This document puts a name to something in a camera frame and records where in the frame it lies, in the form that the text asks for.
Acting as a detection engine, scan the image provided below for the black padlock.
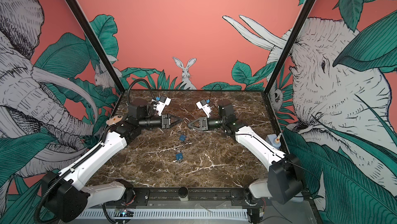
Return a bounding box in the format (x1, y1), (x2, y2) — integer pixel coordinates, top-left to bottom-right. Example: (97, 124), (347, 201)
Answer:
(183, 117), (190, 124)

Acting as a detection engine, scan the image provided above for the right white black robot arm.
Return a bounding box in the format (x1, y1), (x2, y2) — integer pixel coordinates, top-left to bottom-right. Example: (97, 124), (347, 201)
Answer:
(188, 100), (305, 204)

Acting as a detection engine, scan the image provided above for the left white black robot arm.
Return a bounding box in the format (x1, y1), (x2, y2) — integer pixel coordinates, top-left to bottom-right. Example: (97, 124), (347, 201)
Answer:
(34, 105), (182, 224)

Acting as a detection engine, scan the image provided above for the plush doll striped shirt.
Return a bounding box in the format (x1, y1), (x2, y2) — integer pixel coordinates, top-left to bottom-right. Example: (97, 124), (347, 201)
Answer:
(106, 115), (125, 126)

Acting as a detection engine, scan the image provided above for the white vented strip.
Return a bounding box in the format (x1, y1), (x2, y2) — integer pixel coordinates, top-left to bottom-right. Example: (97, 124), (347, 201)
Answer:
(66, 208), (249, 220)

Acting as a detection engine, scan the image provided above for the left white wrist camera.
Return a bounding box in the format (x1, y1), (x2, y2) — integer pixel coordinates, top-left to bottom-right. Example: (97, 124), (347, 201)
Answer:
(152, 96), (171, 116)

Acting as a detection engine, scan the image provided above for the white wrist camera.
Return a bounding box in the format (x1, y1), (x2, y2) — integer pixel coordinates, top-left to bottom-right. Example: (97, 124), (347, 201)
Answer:
(152, 96), (171, 116)
(196, 99), (212, 118)

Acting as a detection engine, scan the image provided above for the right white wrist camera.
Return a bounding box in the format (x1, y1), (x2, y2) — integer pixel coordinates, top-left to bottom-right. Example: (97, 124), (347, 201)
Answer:
(196, 99), (212, 118)

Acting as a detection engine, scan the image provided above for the black knob on rail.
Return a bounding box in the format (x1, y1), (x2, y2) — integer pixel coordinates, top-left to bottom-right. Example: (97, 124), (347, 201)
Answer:
(178, 187), (189, 201)

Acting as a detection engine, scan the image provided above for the black mounting rail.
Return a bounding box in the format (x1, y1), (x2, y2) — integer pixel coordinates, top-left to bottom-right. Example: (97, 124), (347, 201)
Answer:
(61, 187), (311, 207)

